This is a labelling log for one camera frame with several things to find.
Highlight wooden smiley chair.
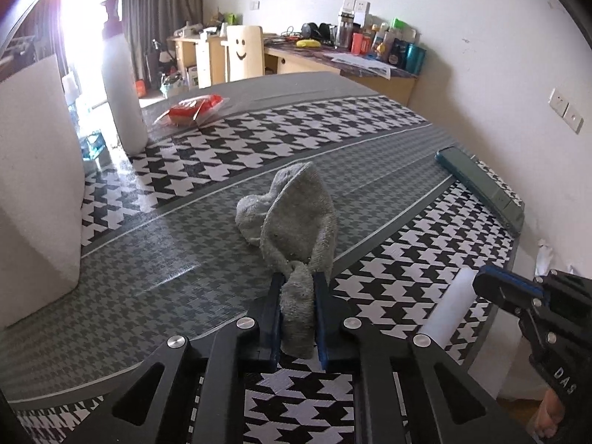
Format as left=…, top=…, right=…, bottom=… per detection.
left=224, top=25, right=265, bottom=82

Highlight white styrofoam box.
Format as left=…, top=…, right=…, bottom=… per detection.
left=0, top=56, right=85, bottom=327

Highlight person right hand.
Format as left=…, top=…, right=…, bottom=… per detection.
left=533, top=389, right=565, bottom=438

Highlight white pump lotion bottle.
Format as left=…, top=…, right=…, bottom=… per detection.
left=101, top=0, right=148, bottom=157

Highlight houndstooth table mat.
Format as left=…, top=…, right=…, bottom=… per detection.
left=1, top=73, right=516, bottom=443

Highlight right brown curtain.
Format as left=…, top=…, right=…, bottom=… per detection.
left=121, top=0, right=204, bottom=80

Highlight white bucket on floor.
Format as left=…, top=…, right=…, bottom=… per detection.
left=161, top=72, right=188, bottom=98

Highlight dark green phone case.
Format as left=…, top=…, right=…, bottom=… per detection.
left=434, top=147, right=524, bottom=236

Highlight wooden desk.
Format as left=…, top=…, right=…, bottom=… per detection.
left=169, top=35, right=417, bottom=106

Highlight wall socket plate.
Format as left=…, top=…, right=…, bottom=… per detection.
left=548, top=88, right=584, bottom=134

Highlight grey towel cloth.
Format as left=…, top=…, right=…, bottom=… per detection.
left=235, top=161, right=337, bottom=359

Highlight teal bottle on desk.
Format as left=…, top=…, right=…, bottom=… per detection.
left=404, top=43, right=427, bottom=75

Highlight red snack packet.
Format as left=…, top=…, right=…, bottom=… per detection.
left=155, top=94, right=228, bottom=127

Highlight yellow object on desk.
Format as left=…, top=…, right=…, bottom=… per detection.
left=296, top=39, right=321, bottom=48

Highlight papers on desk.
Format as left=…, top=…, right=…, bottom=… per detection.
left=330, top=53, right=396, bottom=80

